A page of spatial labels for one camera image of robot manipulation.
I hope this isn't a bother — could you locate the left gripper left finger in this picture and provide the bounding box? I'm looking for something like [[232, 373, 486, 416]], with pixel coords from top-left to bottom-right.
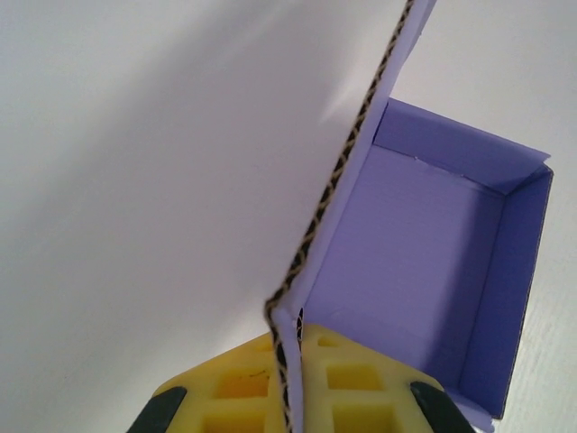
[[134, 331, 289, 433]]

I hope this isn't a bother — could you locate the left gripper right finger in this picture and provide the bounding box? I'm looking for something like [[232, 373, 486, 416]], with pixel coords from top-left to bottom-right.
[[298, 320, 475, 433]]

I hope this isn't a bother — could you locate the purple paper box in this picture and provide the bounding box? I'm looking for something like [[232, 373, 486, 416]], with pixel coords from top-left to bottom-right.
[[263, 0, 554, 433]]

